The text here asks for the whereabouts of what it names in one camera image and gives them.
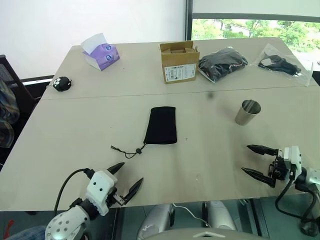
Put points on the black plush toy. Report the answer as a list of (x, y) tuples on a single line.
[(61, 84)]

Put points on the grey robot torso edge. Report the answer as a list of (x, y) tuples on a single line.
[(205, 235)]

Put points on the purple tissue box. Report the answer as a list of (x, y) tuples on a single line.
[(105, 56)]

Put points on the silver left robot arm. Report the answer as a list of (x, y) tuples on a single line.
[(67, 222)]

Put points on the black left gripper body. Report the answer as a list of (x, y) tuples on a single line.
[(117, 198)]

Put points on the brown cardboard box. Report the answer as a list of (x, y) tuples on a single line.
[(178, 67)]

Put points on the window with green trees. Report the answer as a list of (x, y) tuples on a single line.
[(250, 28)]

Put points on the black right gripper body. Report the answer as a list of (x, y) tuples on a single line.
[(278, 170)]

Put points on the blue denim cloth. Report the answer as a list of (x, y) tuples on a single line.
[(27, 233)]

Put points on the dark chair with red frame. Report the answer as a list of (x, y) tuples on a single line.
[(10, 71)]

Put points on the white roller blind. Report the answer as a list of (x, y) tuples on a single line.
[(250, 7)]

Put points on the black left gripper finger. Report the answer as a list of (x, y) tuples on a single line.
[(115, 169), (133, 189)]

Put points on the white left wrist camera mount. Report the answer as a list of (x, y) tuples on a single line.
[(101, 183)]

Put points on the plastic bag of black cloth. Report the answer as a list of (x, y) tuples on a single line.
[(222, 63)]

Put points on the silver rounded robot leg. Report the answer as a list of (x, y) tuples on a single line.
[(156, 220), (220, 215)]

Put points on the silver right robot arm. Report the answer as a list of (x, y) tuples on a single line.
[(312, 176)]

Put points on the stainless steel cup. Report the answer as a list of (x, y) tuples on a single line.
[(245, 116)]

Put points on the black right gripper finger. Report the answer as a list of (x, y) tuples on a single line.
[(265, 150), (260, 176)]

